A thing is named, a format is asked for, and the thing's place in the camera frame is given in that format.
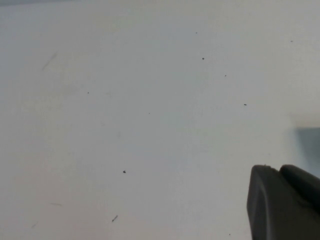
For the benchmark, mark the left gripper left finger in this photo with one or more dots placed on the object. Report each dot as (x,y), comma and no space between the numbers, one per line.
(275,207)

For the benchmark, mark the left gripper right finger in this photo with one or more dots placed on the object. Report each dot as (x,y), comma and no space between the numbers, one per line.
(305,182)

